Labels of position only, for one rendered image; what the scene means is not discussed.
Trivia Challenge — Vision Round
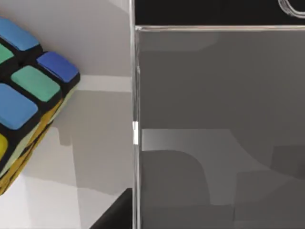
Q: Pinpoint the metal cabinet handle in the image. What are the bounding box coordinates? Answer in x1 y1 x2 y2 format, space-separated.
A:
278 0 305 19

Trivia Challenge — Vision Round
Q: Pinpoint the multicoloured puzzle cube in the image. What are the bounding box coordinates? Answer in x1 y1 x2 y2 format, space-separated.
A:
0 17 81 197

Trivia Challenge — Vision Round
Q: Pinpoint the grey cabinet with dark inside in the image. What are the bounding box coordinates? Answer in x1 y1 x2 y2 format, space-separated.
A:
129 0 305 229

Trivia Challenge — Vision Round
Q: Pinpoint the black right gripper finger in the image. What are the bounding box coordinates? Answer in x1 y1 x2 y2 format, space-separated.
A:
89 187 133 229

